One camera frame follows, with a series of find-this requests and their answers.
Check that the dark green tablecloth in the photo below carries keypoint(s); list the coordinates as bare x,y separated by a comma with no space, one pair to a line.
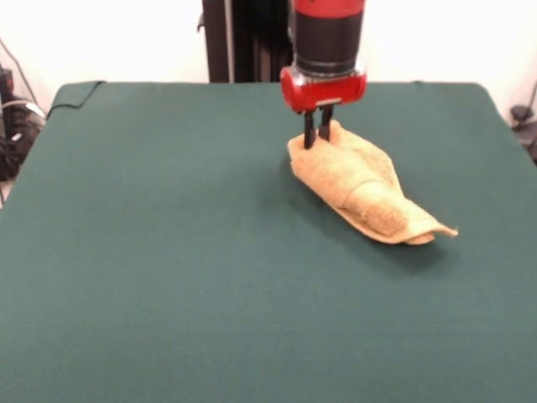
168,252

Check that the black plug adapter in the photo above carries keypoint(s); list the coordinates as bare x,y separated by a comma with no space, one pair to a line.
520,113

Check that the tan terry towel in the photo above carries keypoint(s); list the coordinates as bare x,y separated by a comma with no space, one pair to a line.
344,172

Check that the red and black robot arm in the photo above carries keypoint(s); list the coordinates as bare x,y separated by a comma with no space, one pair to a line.
327,38

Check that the black power strip red switch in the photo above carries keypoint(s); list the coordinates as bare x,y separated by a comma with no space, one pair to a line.
6,84

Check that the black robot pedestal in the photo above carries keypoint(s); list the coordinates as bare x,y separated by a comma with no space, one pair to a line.
251,42

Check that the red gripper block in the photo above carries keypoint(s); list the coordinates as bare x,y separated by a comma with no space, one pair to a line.
323,92

